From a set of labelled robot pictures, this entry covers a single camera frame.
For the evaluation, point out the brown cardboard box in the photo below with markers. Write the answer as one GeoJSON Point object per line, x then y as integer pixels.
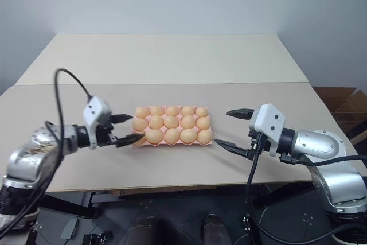
{"type": "Point", "coordinates": [342, 110]}

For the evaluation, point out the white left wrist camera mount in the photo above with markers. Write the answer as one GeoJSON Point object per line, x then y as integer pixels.
{"type": "Point", "coordinates": [96, 113]}

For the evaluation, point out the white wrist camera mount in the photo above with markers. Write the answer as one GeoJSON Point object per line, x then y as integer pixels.
{"type": "Point", "coordinates": [268, 124]}
{"type": "Point", "coordinates": [96, 113]}

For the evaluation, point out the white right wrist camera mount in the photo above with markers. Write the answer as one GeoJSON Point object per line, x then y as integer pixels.
{"type": "Point", "coordinates": [268, 124]}

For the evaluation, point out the pink egg tray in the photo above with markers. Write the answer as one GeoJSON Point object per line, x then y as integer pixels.
{"type": "Point", "coordinates": [172, 129]}

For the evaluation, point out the black table frame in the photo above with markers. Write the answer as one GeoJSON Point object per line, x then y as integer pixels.
{"type": "Point", "coordinates": [71, 203]}

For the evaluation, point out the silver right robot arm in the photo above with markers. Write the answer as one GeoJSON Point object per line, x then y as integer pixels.
{"type": "Point", "coordinates": [324, 153]}

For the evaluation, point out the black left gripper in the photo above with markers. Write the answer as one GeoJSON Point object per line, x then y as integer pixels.
{"type": "Point", "coordinates": [103, 136]}

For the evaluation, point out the brown egg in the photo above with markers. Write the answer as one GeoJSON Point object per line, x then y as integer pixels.
{"type": "Point", "coordinates": [201, 111]}
{"type": "Point", "coordinates": [141, 141]}
{"type": "Point", "coordinates": [172, 110]}
{"type": "Point", "coordinates": [142, 112]}
{"type": "Point", "coordinates": [188, 121]}
{"type": "Point", "coordinates": [204, 136]}
{"type": "Point", "coordinates": [156, 122]}
{"type": "Point", "coordinates": [172, 136]}
{"type": "Point", "coordinates": [203, 122]}
{"type": "Point", "coordinates": [188, 110]}
{"type": "Point", "coordinates": [188, 135]}
{"type": "Point", "coordinates": [171, 121]}
{"type": "Point", "coordinates": [139, 123]}
{"type": "Point", "coordinates": [157, 110]}
{"type": "Point", "coordinates": [155, 136]}

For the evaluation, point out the dark rounded shape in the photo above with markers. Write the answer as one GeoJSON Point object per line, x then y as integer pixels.
{"type": "Point", "coordinates": [214, 230]}
{"type": "Point", "coordinates": [147, 232]}

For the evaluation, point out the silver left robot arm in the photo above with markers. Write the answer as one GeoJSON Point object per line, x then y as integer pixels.
{"type": "Point", "coordinates": [31, 153]}

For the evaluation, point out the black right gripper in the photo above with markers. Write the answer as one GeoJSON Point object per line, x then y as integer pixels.
{"type": "Point", "coordinates": [258, 143]}

